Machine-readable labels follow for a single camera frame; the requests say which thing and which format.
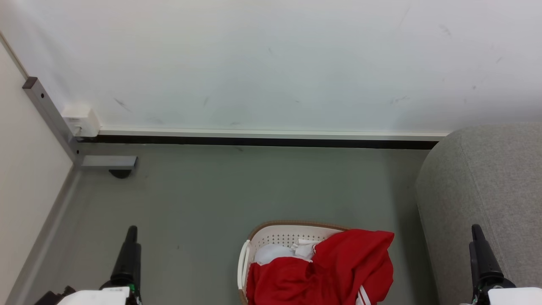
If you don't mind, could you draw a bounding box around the grey fabric sofa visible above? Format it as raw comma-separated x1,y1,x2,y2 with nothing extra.
415,122,542,305

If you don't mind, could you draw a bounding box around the grey metal frame post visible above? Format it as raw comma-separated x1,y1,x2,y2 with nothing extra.
22,76,138,172

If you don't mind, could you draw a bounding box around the white wall junction box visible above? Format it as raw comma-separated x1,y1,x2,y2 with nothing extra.
61,106,102,138

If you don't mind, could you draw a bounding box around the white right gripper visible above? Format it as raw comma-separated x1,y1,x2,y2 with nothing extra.
461,224,542,305

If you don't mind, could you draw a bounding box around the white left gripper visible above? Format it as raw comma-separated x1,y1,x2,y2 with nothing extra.
34,225,143,305

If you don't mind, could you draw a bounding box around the white and black baseboard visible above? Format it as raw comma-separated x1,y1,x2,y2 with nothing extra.
78,129,450,150

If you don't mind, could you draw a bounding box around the red garment with white stripes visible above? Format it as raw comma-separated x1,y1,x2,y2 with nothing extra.
246,229,395,305

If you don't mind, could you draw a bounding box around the white laundry basket brown rim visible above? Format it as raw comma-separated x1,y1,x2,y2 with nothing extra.
237,220,353,305

